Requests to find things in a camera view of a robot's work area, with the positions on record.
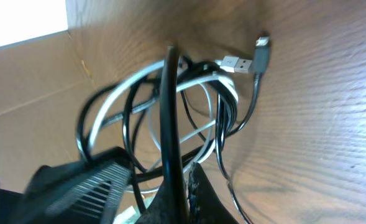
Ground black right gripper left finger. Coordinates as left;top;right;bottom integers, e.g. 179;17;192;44
135;182;189;224

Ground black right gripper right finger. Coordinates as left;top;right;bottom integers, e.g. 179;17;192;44
188;163;238;224

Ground black usb cable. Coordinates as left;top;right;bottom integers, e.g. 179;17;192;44
75;45;239;218
215;35;272;224

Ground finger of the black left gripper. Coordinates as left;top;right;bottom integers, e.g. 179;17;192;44
11;147;131;223

